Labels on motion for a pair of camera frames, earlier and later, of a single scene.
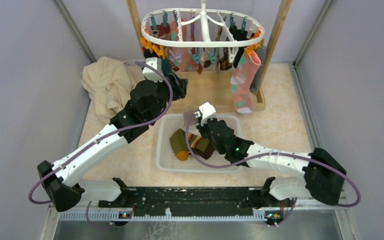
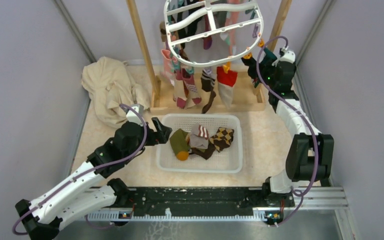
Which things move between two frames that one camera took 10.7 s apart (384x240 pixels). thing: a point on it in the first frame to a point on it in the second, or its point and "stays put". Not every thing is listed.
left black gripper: (179, 89) to (162, 135)
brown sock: (206, 154) stays put
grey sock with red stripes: (189, 119) to (199, 137)
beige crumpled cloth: (109, 83) stays put
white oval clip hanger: (205, 29) to (189, 20)
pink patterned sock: (187, 61) to (168, 66)
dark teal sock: (166, 67) to (268, 59)
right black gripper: (201, 128) to (263, 71)
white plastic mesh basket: (167, 161) stays put
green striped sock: (179, 144) stays put
